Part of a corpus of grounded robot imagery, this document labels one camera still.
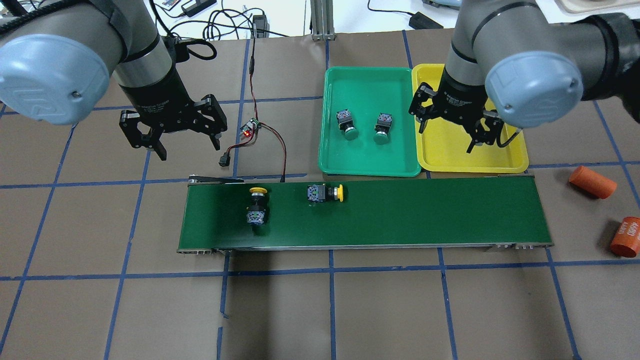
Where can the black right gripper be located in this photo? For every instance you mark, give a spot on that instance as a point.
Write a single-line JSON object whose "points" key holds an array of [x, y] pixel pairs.
{"points": [[461, 99]]}

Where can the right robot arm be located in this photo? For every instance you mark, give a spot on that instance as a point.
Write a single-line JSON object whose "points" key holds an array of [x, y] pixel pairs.
{"points": [[507, 65]]}

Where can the green push button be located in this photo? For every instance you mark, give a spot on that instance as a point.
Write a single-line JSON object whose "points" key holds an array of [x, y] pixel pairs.
{"points": [[346, 125], [382, 128]]}

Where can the plain orange cylinder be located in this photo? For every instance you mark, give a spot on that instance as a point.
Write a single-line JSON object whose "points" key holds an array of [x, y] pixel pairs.
{"points": [[592, 182]]}

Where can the black barrel plug connector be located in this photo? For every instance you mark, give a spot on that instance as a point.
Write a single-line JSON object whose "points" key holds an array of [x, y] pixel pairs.
{"points": [[224, 161]]}

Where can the yellow push button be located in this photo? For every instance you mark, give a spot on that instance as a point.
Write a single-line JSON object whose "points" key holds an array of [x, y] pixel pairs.
{"points": [[322, 193], [257, 210]]}

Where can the small green circuit board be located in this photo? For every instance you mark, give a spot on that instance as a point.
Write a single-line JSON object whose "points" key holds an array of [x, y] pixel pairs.
{"points": [[249, 129]]}

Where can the aluminium frame post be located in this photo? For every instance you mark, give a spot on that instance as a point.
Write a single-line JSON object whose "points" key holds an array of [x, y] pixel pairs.
{"points": [[322, 20]]}

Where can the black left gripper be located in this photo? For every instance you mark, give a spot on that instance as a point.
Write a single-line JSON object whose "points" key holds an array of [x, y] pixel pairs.
{"points": [[154, 98]]}

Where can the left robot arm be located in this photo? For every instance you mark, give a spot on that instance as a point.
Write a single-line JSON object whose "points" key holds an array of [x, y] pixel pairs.
{"points": [[57, 61]]}

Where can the green conveyor belt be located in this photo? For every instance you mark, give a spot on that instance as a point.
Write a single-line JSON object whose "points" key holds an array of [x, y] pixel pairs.
{"points": [[498, 212]]}

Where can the green plastic tray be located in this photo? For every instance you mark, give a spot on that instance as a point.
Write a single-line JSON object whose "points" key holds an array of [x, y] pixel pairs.
{"points": [[367, 92]]}

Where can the teach pendant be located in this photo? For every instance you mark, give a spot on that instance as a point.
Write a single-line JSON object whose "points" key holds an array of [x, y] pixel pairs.
{"points": [[450, 4]]}

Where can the orange cylinder with white text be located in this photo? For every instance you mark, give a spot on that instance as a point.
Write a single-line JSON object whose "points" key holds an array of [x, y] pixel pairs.
{"points": [[626, 241]]}

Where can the black power adapter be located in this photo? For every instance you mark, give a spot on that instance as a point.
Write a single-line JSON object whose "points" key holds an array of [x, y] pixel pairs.
{"points": [[419, 21]]}

